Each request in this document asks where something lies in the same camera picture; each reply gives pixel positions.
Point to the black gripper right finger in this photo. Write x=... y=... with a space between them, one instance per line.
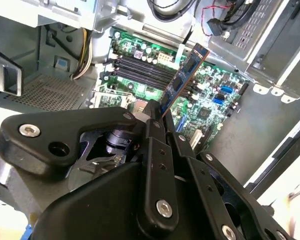
x=202 y=180

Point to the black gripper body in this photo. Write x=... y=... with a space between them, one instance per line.
x=95 y=212

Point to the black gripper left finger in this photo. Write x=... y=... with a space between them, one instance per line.
x=52 y=132

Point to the blue RAM stick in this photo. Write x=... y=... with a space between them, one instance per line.
x=185 y=72

